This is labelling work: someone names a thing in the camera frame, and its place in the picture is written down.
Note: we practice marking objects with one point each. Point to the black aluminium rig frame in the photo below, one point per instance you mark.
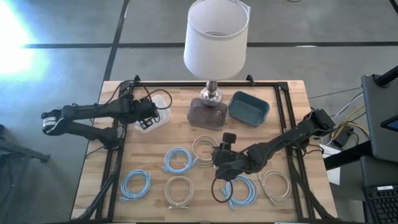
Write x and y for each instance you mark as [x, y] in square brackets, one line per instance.
[202, 84]

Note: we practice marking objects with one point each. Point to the black power adapter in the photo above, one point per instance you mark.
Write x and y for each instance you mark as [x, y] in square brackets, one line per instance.
[342, 137]

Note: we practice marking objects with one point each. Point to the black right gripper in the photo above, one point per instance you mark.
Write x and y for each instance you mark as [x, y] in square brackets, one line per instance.
[231, 163]

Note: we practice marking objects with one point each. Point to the black desk bar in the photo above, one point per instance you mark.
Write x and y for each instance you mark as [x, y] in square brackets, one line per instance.
[345, 157]

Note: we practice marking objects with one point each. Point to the table lamp white shade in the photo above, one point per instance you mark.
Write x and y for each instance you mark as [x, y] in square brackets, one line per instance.
[214, 59]

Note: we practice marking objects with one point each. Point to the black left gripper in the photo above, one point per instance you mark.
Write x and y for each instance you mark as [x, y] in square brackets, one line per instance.
[144, 109]

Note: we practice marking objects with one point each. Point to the teal plastic bin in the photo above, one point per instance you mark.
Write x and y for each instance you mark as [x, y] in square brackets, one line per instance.
[248, 109]

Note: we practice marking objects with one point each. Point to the white plastic bin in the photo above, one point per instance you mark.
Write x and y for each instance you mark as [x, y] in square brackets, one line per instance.
[164, 119]

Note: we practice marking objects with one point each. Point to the laptop with black keyboard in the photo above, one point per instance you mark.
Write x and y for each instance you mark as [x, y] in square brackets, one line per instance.
[382, 205]

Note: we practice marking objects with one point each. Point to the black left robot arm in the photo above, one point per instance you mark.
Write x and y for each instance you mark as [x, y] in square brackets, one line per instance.
[90, 112]

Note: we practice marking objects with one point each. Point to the white paper sheet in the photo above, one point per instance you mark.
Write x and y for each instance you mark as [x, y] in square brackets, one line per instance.
[334, 177]

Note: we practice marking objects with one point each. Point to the clear smoky plastic bin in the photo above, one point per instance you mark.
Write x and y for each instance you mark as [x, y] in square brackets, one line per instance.
[206, 118]

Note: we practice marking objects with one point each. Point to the black metal stand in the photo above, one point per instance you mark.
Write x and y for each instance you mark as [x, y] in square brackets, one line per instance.
[18, 151]

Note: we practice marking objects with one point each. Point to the small black screen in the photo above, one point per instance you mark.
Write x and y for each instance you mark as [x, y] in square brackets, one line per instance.
[391, 124]

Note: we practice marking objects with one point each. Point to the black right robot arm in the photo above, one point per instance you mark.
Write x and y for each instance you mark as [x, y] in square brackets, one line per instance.
[280, 141]

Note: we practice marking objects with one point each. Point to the black pole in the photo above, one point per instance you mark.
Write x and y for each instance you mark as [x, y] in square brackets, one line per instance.
[387, 77]

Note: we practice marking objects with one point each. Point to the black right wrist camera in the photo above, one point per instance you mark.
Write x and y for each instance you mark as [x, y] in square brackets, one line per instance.
[229, 138]

